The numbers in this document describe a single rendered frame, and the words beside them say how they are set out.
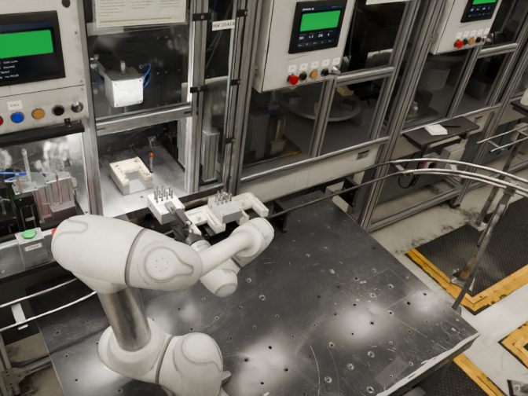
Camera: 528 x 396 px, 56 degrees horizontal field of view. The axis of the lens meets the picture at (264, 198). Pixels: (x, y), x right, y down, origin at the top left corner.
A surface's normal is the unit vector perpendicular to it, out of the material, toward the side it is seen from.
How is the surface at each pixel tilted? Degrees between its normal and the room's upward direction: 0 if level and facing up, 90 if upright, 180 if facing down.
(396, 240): 0
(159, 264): 44
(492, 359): 0
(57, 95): 90
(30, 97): 90
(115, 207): 0
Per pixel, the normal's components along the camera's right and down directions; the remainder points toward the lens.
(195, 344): 0.22, -0.70
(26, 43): 0.55, 0.57
